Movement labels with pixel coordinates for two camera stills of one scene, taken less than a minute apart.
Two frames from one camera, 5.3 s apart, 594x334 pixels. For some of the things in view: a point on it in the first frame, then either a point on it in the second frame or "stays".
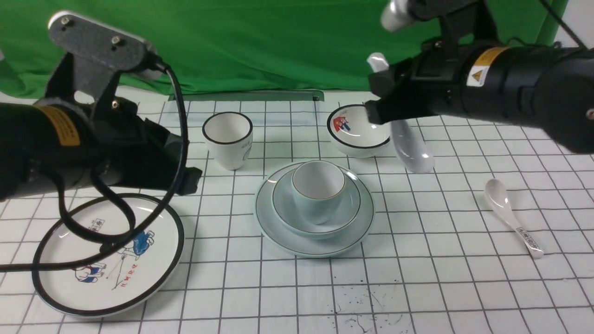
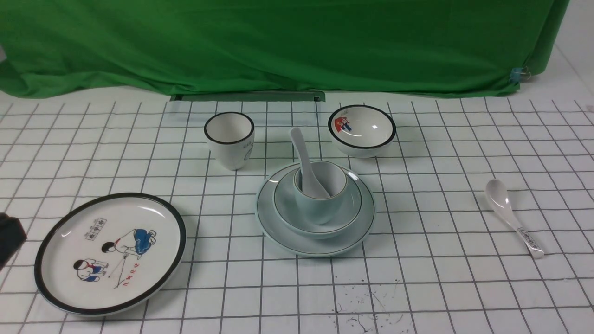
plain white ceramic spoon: x=412 y=150 → x=311 y=188
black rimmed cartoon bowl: x=350 y=130 stays
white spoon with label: x=498 y=195 stays
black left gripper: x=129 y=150 → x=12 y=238
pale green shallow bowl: x=289 y=213 stays
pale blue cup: x=318 y=187 stays
